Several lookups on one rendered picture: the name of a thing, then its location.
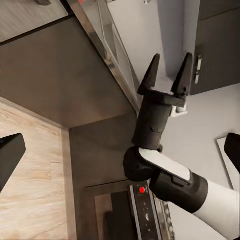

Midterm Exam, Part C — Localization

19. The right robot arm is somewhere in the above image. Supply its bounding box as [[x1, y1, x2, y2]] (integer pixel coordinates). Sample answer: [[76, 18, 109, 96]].
[[123, 52, 240, 240]]

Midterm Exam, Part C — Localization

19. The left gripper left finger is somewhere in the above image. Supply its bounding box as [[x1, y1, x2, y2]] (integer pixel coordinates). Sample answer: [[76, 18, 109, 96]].
[[0, 133, 26, 193]]

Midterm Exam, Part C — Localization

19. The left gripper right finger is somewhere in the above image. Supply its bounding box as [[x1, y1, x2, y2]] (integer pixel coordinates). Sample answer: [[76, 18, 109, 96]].
[[224, 133, 240, 172]]

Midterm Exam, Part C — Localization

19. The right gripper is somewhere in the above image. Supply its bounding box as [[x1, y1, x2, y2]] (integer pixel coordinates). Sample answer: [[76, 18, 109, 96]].
[[136, 52, 194, 133]]

